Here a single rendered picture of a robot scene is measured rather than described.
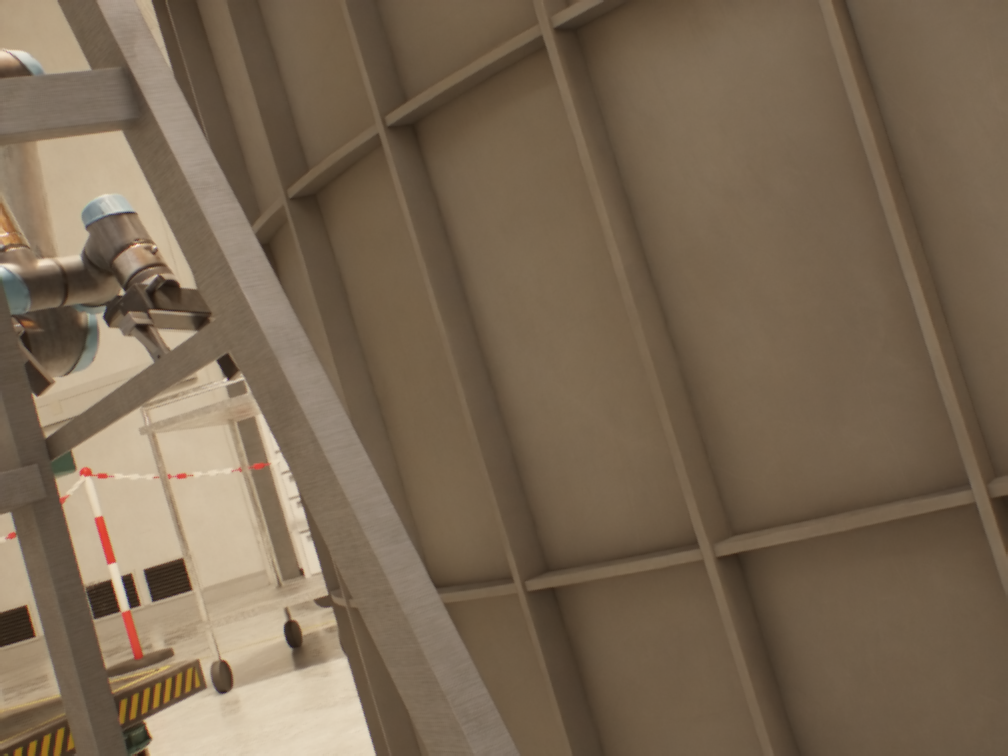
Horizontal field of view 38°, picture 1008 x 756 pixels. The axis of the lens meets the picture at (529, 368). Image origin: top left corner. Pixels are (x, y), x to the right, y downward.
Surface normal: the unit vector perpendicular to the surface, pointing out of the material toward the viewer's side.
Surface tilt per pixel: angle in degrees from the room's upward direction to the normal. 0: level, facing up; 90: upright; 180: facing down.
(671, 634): 90
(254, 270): 73
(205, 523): 90
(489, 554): 90
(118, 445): 90
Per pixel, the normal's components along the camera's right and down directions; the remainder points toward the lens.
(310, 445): -0.78, 0.26
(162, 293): 0.68, -0.63
